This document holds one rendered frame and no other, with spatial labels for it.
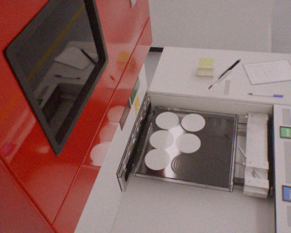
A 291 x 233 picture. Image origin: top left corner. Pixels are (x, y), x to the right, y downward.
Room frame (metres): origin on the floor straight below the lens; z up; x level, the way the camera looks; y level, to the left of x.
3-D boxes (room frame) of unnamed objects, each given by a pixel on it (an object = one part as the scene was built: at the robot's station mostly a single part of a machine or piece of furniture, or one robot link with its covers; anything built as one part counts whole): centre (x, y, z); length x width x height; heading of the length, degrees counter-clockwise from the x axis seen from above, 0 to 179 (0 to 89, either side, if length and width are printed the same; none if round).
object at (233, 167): (0.72, -0.32, 0.90); 0.38 x 0.01 x 0.01; 160
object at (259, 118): (0.86, -0.47, 0.89); 0.08 x 0.03 x 0.03; 70
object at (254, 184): (0.56, -0.35, 0.89); 0.08 x 0.03 x 0.03; 70
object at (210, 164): (0.78, -0.15, 0.90); 0.34 x 0.34 x 0.01; 70
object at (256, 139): (0.71, -0.41, 0.87); 0.36 x 0.08 x 0.03; 160
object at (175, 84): (1.11, -0.38, 0.89); 0.62 x 0.35 x 0.14; 70
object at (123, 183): (0.84, 0.05, 0.89); 0.44 x 0.02 x 0.10; 160
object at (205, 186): (0.61, -0.09, 0.90); 0.37 x 0.01 x 0.01; 70
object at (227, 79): (0.98, -0.34, 1.03); 0.06 x 0.04 x 0.13; 70
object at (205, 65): (1.11, -0.30, 1.00); 0.07 x 0.07 x 0.07; 72
